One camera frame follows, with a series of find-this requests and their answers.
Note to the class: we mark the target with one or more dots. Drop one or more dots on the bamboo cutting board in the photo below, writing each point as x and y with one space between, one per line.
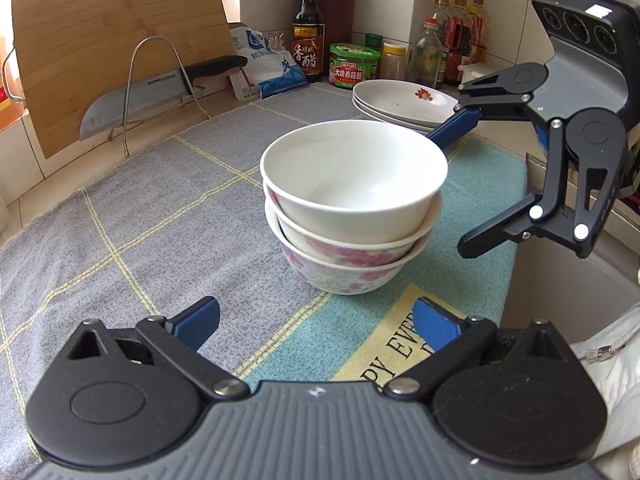
100 20

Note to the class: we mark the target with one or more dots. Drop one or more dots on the white blue salt bag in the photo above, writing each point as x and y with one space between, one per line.
272 72

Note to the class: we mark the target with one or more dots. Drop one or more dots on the dark vinegar bottle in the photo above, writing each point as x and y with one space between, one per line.
307 50

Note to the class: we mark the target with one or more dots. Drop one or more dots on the person's white clothing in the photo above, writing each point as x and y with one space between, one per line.
615 400

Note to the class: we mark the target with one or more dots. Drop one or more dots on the grey checked towel mat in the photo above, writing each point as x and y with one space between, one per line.
125 210

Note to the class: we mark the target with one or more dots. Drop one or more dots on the binder clips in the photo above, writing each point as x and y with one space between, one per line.
275 40

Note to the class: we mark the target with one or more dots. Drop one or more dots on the red label sauce bottle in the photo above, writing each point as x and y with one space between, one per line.
460 40

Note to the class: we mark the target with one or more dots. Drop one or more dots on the yellow lid spice jar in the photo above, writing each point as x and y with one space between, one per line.
394 62

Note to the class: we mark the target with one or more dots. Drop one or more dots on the small green cap jar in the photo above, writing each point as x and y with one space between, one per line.
374 41

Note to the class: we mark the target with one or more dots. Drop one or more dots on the white bowl pink flowers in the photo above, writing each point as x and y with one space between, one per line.
350 251
340 280

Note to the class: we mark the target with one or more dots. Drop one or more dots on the plain white bowl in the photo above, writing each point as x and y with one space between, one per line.
350 175

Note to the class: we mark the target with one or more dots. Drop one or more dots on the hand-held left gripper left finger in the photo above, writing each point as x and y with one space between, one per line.
200 321

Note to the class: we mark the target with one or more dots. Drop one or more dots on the dark red knife block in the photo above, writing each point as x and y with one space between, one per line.
337 15

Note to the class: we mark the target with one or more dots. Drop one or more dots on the yellow cap oil bottle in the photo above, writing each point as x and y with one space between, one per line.
441 10
479 30

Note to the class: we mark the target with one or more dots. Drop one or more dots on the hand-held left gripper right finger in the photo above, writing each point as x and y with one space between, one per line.
434 325

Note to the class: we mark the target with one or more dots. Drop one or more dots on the small white box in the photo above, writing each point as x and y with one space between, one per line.
472 71

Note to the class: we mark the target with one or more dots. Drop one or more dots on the stained white plate fruit print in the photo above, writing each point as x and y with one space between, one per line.
395 100

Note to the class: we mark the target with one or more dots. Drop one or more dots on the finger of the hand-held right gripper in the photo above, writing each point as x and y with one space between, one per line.
457 125
555 225

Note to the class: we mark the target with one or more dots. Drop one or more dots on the green lid sauce jar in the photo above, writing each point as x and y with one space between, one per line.
352 70

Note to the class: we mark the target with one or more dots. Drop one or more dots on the red cap glass bottle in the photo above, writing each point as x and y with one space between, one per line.
426 57

